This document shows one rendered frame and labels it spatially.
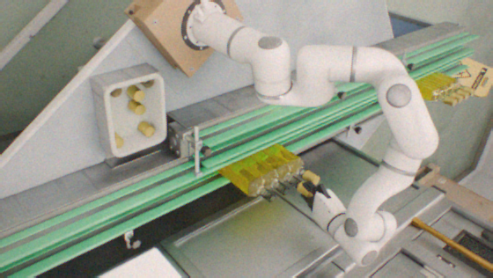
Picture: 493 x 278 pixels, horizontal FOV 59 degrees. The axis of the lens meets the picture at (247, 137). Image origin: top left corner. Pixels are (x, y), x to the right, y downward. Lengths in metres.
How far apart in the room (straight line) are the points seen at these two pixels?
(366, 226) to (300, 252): 0.31
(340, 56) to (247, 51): 0.22
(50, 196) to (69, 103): 0.25
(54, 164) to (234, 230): 0.56
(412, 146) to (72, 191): 0.87
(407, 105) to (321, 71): 0.20
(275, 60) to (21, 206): 0.75
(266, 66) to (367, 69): 0.23
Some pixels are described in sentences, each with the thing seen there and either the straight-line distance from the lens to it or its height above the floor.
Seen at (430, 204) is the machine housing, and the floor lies 1.39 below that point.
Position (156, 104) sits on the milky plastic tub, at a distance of 1.29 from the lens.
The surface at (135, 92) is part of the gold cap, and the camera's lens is 1.25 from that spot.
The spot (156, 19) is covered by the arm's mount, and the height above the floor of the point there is 0.85.
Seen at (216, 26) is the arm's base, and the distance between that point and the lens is 1.16.
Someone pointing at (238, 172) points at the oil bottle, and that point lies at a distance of 1.34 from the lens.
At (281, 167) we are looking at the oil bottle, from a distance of 1.38.
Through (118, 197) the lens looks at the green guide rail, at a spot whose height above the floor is 0.91.
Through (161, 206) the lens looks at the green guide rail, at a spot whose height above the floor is 0.94.
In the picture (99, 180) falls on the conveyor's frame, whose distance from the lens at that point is 1.30.
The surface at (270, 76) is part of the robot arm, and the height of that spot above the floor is 1.14.
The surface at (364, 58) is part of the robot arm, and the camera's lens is 1.03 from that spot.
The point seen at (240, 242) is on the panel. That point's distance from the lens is 1.34.
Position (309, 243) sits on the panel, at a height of 1.26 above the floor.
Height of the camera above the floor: 1.82
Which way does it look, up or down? 39 degrees down
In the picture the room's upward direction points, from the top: 123 degrees clockwise
